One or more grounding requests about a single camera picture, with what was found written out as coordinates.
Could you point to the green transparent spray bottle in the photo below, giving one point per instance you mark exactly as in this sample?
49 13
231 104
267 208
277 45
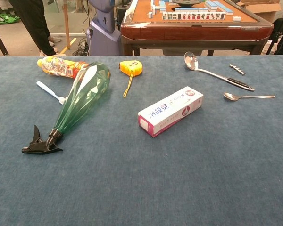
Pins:
85 94

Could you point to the light blue toothbrush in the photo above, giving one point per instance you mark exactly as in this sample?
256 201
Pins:
46 88

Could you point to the orange labelled drink bottle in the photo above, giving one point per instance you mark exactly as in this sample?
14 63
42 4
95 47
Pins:
59 67

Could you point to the black tripod stand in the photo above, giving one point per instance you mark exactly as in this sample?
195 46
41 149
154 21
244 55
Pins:
277 28

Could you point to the white pink toothpaste box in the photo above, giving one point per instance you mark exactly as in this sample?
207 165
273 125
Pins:
169 110

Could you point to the yellow tape measure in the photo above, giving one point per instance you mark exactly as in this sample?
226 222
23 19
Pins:
132 68

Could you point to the blue table cloth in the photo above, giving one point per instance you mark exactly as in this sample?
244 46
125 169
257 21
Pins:
155 176

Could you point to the steel ladle black grip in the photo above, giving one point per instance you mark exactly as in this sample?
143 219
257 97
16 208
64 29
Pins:
191 61

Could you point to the small steel spoon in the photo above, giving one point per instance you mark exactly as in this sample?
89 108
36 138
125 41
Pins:
230 96

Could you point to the brown mahjong table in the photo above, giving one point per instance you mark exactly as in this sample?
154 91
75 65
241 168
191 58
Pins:
191 33

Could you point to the short ridged metal rod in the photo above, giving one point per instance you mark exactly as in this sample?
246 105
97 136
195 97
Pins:
237 69

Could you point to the wooden pole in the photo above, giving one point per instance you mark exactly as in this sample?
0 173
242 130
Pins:
66 28

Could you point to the dark round dish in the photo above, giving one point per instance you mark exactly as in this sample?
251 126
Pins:
186 2

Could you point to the single white mahjong tile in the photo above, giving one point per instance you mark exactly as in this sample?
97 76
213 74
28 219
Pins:
236 18

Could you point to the person in black trousers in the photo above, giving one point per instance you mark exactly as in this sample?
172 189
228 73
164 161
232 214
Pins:
35 23

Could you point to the white plastic crate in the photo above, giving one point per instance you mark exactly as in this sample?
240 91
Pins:
271 48

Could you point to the cardboard box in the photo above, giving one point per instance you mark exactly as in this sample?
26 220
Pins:
261 9

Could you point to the green bag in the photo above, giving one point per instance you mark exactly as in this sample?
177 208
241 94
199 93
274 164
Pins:
2 18

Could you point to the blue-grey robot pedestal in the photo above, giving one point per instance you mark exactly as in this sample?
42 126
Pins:
103 35

